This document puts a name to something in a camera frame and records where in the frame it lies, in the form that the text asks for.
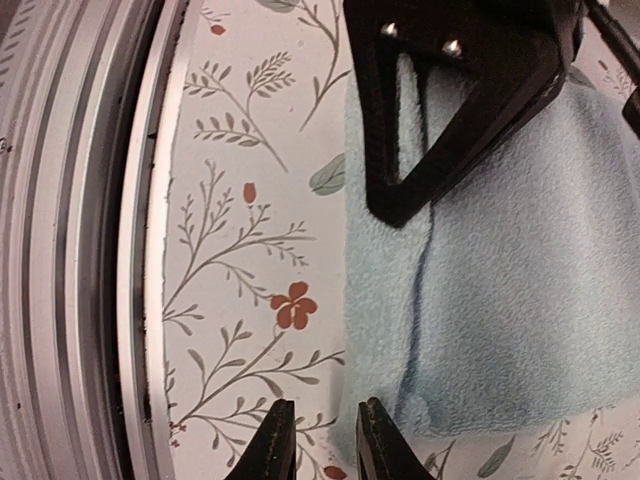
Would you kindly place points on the light blue towel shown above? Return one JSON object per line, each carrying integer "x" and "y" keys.
{"x": 514, "y": 300}

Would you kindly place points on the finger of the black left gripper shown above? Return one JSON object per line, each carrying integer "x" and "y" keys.
{"x": 516, "y": 52}

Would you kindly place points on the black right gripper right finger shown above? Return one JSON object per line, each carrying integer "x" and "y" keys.
{"x": 382, "y": 453}

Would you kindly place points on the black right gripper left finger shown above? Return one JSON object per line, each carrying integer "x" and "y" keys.
{"x": 270, "y": 455}

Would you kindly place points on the front aluminium rail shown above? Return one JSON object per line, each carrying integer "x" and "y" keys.
{"x": 89, "y": 97}

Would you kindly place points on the floral table mat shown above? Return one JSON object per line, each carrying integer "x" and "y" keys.
{"x": 255, "y": 228}

